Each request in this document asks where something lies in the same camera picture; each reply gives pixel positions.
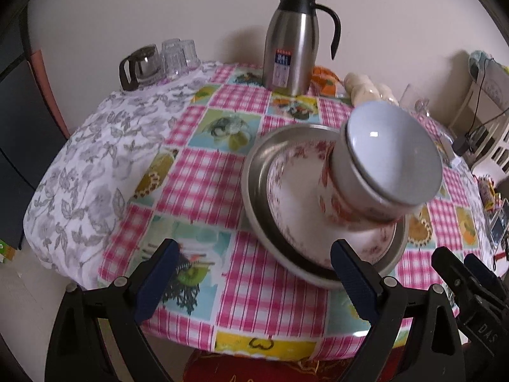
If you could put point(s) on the glass coffee pot black handle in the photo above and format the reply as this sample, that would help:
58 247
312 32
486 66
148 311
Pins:
141 68

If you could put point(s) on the black power adapter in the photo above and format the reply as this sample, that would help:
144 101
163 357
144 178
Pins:
461 145

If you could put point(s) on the white round bowl red pattern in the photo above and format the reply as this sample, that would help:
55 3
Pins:
342 206

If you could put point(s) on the large stainless steel plate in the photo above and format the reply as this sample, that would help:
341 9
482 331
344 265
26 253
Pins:
254 196

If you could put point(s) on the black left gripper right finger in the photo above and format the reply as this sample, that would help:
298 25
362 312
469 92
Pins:
433 350

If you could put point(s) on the smartphone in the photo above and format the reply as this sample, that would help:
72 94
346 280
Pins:
498 229

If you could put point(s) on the pale blue round bowl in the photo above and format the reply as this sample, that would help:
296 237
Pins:
394 153

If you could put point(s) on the pink checkered picture tablecloth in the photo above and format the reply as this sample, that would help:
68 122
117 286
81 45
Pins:
229 295

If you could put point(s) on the orange snack packet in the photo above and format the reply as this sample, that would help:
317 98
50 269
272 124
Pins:
326 82

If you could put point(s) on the white square bowl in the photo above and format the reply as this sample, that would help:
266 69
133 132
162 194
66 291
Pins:
367 204

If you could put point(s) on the clear drinking glass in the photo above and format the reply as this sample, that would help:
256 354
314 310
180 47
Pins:
170 42
174 62
192 60

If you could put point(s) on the clear glass mug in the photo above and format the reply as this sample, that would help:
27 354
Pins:
414 100

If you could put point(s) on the white plastic basket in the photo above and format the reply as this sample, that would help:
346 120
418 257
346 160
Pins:
484 110

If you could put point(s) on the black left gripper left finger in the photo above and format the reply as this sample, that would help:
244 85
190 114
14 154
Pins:
77 352

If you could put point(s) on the grey floral white cloth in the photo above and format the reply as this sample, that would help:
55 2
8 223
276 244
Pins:
84 193

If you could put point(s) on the bag of white buns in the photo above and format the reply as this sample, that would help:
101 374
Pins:
362 89

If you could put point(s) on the stainless steel thermos jug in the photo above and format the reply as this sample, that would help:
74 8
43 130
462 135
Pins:
291 46

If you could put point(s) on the red cushion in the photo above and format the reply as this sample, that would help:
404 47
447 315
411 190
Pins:
203 366

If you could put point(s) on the white floral rim plate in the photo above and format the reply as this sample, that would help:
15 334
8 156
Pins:
305 211

